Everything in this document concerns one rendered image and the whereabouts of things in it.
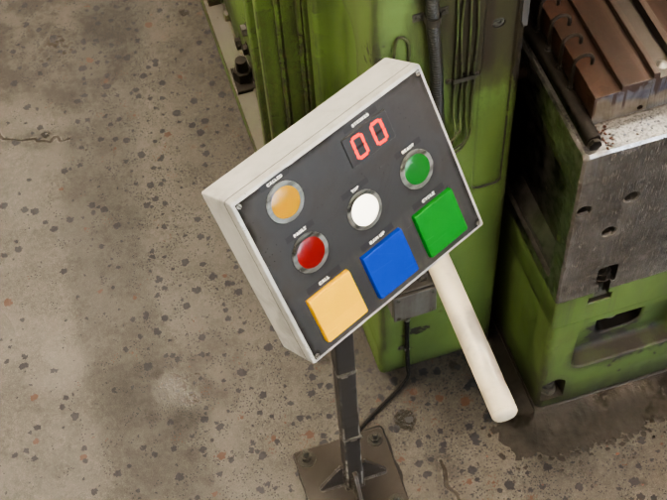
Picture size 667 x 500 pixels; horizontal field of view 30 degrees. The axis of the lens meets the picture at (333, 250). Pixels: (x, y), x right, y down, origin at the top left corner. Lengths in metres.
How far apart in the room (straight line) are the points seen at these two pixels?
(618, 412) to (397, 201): 1.18
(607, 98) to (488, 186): 0.40
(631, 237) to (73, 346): 1.33
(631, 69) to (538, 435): 1.00
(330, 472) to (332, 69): 0.85
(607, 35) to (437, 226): 0.48
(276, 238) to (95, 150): 1.65
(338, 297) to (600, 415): 1.19
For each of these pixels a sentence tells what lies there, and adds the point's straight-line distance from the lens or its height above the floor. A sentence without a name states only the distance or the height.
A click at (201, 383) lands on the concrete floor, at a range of 2.83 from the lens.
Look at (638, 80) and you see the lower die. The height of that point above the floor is 0.99.
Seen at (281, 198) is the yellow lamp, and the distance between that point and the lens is 1.62.
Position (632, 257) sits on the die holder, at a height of 0.56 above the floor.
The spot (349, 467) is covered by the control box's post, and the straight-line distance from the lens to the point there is 2.58.
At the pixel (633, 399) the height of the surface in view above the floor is 0.00.
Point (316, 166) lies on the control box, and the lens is 1.65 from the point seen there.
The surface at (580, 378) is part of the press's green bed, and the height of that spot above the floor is 0.10.
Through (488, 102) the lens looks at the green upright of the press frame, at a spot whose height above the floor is 0.86.
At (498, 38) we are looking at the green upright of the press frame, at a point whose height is 1.01.
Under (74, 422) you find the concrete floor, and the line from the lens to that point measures 2.84.
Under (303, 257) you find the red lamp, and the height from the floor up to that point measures 1.09.
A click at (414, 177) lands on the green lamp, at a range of 1.74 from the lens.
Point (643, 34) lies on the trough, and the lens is 2.09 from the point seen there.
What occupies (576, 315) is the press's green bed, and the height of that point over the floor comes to 0.40.
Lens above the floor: 2.48
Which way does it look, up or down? 56 degrees down
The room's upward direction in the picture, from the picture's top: 5 degrees counter-clockwise
